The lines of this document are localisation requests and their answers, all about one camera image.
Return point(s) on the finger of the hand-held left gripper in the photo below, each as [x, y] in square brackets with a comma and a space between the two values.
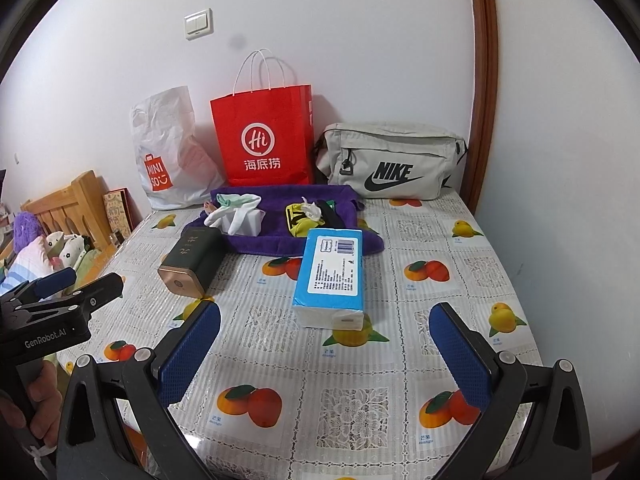
[55, 280]
[97, 290]

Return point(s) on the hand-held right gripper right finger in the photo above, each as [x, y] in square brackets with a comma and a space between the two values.
[462, 360]

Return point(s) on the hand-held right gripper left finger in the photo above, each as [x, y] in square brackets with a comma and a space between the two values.
[192, 355]

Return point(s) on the white sock with mint cuff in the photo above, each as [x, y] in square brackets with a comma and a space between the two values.
[230, 210]

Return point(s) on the person's left hand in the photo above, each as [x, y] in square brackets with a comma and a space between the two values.
[47, 405]

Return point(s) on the white spotted plush toy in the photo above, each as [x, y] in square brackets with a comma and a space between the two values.
[67, 250]

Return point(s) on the wooden nightstand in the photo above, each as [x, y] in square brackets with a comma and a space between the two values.
[107, 257]

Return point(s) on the purple plush toy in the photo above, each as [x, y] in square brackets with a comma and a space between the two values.
[25, 230]

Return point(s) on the wooden headboard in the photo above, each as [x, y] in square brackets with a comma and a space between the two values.
[70, 205]

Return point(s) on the framed picture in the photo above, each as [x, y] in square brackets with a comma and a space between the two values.
[117, 210]

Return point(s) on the dark green tea box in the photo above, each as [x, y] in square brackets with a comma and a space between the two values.
[192, 262]

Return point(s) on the fruit print lace tablecloth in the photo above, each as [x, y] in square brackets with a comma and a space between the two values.
[350, 385]

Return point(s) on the purple towel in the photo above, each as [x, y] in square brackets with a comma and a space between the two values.
[270, 242]

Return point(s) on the white plastic shopping bag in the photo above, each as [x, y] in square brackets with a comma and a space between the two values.
[170, 155]

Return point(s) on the blue tissue pack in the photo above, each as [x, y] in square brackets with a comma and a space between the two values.
[330, 275]

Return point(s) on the grey waist bag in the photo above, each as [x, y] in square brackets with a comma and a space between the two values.
[395, 165]

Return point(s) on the red paper shopping bag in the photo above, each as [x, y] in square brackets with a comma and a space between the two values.
[265, 140]

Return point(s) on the brown wooden door frame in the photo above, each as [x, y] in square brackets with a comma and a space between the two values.
[482, 85]

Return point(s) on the white wall light switch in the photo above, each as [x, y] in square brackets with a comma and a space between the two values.
[199, 24]

